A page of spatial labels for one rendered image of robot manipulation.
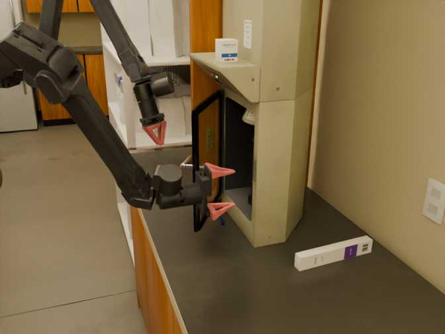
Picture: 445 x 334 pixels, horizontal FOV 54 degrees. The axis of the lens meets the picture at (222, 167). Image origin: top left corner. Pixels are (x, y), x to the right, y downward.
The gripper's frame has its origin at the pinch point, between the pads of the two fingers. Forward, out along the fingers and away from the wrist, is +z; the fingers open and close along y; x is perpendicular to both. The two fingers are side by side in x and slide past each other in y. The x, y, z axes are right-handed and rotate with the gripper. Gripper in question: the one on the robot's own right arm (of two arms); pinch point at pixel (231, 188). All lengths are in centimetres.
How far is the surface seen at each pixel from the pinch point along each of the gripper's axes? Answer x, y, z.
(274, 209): 9.9, -13.9, 17.7
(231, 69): 9.2, 30.0, 3.3
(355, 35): 29, 35, 55
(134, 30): 150, 31, -2
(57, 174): 334, -115, -64
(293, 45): 9.3, 35.4, 21.1
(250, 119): 20.6, 12.5, 13.6
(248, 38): 18.3, 36.8, 11.7
